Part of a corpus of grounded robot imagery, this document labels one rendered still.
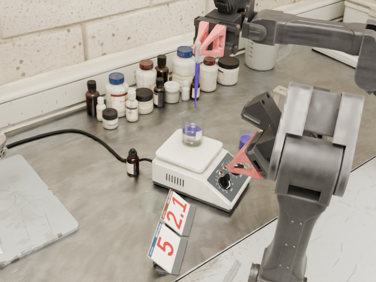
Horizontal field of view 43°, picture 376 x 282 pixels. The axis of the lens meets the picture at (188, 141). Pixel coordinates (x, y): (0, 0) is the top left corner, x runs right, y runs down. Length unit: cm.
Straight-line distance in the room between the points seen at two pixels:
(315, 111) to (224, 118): 75
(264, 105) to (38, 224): 52
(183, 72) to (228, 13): 40
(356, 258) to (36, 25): 92
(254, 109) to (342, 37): 29
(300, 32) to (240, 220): 42
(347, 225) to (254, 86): 61
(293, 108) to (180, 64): 86
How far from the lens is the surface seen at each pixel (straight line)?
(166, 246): 96
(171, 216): 100
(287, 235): 66
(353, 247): 106
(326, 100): 63
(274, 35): 108
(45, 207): 107
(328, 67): 174
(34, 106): 133
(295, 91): 60
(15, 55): 130
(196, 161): 105
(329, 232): 107
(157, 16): 149
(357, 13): 200
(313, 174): 57
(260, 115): 87
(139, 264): 95
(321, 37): 108
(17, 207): 108
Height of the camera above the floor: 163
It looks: 36 degrees down
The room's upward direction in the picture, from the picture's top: 3 degrees clockwise
